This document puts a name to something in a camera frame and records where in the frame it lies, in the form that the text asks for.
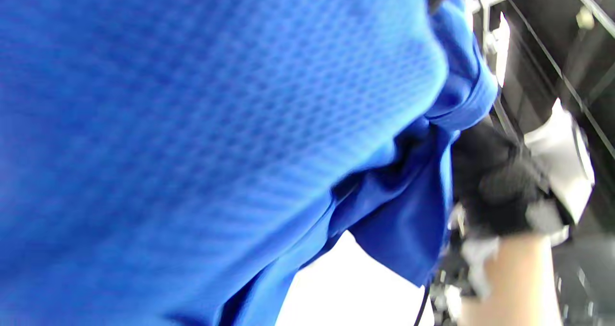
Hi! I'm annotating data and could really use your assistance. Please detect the person's right hand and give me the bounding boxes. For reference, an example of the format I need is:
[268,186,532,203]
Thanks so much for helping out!
[452,122,553,238]

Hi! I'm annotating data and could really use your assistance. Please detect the blue t-shirt clothes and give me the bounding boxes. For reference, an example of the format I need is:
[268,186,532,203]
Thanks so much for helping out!
[0,0,500,326]

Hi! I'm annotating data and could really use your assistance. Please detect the person's right forearm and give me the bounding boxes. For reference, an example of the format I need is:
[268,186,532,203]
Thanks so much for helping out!
[459,234,563,326]

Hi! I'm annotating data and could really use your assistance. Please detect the grey white handheld controller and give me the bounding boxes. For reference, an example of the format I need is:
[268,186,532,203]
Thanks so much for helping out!
[524,98,596,247]

